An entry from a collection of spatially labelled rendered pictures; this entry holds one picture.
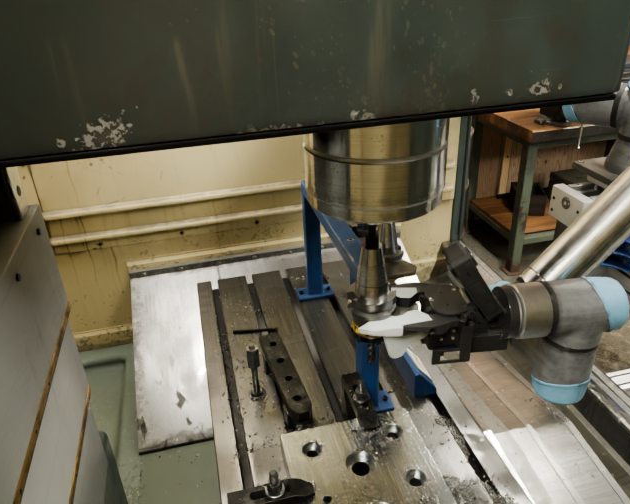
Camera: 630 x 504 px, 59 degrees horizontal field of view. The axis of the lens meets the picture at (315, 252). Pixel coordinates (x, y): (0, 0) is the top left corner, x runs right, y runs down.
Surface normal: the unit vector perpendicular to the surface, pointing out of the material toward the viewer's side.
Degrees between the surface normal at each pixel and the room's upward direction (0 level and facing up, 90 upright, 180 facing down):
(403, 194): 90
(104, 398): 0
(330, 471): 0
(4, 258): 0
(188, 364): 24
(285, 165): 90
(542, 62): 90
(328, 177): 90
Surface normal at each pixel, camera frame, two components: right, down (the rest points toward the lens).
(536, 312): 0.07, 0.00
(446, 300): -0.03, -0.88
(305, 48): 0.24, 0.45
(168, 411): 0.06, -0.62
